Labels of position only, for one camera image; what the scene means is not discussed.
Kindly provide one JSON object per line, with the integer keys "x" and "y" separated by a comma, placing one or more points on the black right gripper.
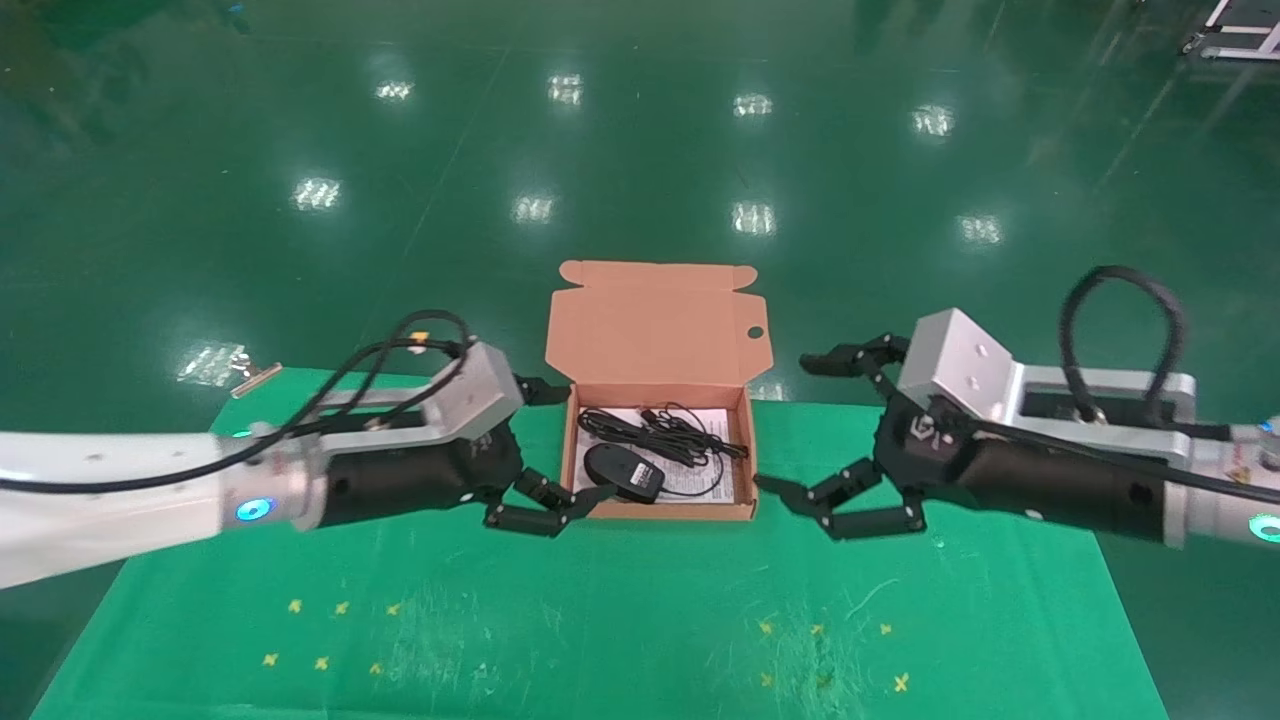
{"x": 1040, "y": 480}

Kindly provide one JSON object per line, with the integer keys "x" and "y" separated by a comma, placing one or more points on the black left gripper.
{"x": 410, "y": 480}

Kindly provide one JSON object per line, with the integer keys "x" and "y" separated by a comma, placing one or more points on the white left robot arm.
{"x": 120, "y": 500}

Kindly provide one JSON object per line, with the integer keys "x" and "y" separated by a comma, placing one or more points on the open brown cardboard box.
{"x": 655, "y": 330}

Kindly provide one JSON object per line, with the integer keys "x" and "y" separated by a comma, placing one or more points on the white printed instruction sheet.
{"x": 712, "y": 418}

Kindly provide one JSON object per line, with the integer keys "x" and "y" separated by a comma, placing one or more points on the green table mat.
{"x": 640, "y": 620}

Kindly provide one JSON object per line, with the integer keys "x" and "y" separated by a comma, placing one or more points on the metal binder clip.
{"x": 255, "y": 376}

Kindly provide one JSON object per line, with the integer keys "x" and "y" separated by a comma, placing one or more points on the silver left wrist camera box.
{"x": 475, "y": 390}

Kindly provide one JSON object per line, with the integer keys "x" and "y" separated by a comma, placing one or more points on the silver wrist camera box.
{"x": 475, "y": 390}
{"x": 960, "y": 365}

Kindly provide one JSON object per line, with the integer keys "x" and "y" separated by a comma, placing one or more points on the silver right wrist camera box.
{"x": 960, "y": 365}

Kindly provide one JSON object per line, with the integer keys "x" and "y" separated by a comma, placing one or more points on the white metal frame cart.
{"x": 1240, "y": 53}

